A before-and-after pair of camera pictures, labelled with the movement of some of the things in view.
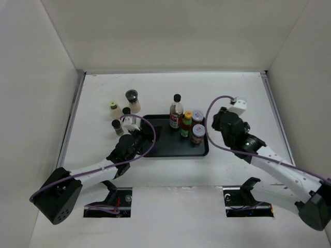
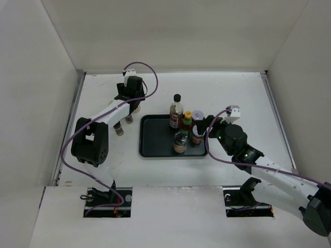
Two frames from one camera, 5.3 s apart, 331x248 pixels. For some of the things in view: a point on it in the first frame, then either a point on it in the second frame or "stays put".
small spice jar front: (118, 128) stays put
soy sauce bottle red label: (176, 111) stays put
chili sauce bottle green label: (186, 127) stays put
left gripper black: (148, 131) -> (121, 88)
